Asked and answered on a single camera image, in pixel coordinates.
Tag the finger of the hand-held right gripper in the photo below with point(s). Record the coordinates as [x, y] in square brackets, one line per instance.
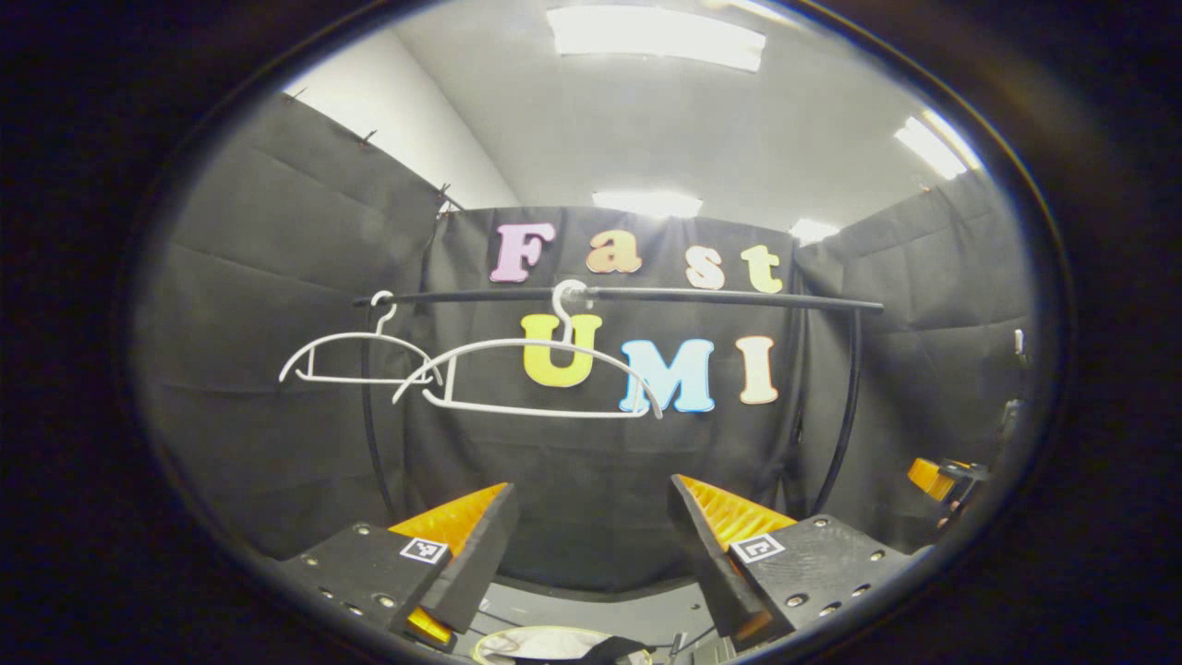
[928, 478]

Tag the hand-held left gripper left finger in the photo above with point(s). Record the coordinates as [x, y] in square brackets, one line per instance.
[480, 554]

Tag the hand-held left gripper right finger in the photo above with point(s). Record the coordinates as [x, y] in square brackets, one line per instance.
[706, 554]

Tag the black knit garment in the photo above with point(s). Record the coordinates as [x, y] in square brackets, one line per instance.
[609, 651]

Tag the white plastic hanger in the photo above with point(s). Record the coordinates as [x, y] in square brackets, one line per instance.
[536, 409]
[351, 380]

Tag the black metal clothes rack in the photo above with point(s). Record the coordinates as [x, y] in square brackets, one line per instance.
[720, 296]

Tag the ceiling light panel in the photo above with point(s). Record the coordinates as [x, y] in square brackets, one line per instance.
[934, 146]
[814, 230]
[646, 203]
[656, 37]

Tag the black backdrop cloth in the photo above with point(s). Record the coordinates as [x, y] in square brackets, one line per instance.
[231, 416]

